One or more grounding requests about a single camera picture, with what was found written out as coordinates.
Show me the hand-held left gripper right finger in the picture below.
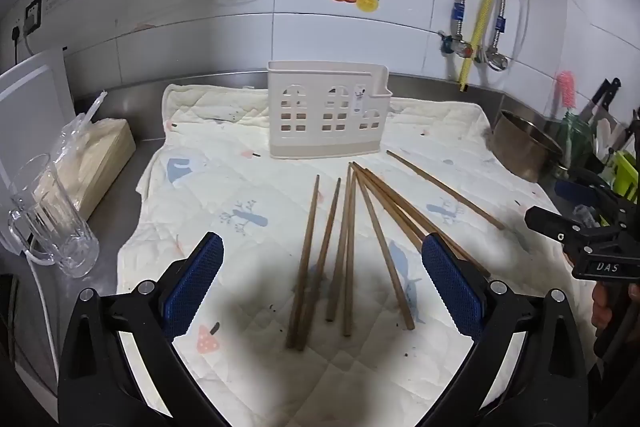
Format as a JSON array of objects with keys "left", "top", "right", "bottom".
[{"left": 421, "top": 232, "right": 591, "bottom": 427}]

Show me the red-handled metal valve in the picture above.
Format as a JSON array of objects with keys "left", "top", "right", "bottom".
[{"left": 438, "top": 30, "right": 473, "bottom": 58}]

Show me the green glass bottle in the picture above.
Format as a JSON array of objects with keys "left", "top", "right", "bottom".
[{"left": 557, "top": 114, "right": 594, "bottom": 168}]

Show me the black wall socket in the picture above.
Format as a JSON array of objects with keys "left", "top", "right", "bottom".
[{"left": 24, "top": 0, "right": 44, "bottom": 32}]

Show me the metal angle valve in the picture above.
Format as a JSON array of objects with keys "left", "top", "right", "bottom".
[{"left": 482, "top": 47, "right": 509, "bottom": 72}]

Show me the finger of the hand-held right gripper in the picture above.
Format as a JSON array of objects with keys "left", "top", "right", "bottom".
[
  {"left": 525, "top": 206, "right": 601, "bottom": 253},
  {"left": 554, "top": 179, "right": 621, "bottom": 210}
]

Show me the clear glass mug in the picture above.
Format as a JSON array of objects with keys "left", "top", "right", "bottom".
[{"left": 6, "top": 153, "right": 99, "bottom": 279}]

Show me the white cutting board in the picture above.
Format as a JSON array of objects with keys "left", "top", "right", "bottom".
[{"left": 0, "top": 48, "right": 76, "bottom": 228}]

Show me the cream plastic utensil holder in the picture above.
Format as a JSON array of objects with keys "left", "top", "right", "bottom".
[{"left": 266, "top": 60, "right": 392, "bottom": 159}]

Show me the green plastic basket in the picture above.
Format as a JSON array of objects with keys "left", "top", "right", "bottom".
[{"left": 602, "top": 150, "right": 640, "bottom": 198}]

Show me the beige box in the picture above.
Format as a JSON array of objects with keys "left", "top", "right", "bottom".
[{"left": 50, "top": 118, "right": 137, "bottom": 220}]

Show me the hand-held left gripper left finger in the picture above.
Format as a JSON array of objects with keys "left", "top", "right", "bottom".
[{"left": 57, "top": 231, "right": 226, "bottom": 427}]

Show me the steel pot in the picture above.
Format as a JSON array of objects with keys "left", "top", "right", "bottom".
[{"left": 487, "top": 109, "right": 566, "bottom": 184}]

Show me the pink bottle brush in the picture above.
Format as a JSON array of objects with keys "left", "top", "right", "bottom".
[{"left": 554, "top": 71, "right": 578, "bottom": 168}]

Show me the black-handled knife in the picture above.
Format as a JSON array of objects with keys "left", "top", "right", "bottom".
[{"left": 577, "top": 78, "right": 622, "bottom": 118}]

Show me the person's right hand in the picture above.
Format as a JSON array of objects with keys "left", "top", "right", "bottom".
[{"left": 591, "top": 284, "right": 609, "bottom": 334}]

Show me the white plastic tube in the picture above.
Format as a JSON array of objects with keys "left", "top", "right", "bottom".
[{"left": 510, "top": 0, "right": 533, "bottom": 58}]

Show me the clear plastic bag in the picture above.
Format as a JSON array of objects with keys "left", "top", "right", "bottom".
[{"left": 47, "top": 91, "right": 108, "bottom": 188}]

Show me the white quilted printed cloth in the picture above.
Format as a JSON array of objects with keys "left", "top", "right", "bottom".
[{"left": 116, "top": 83, "right": 596, "bottom": 427}]

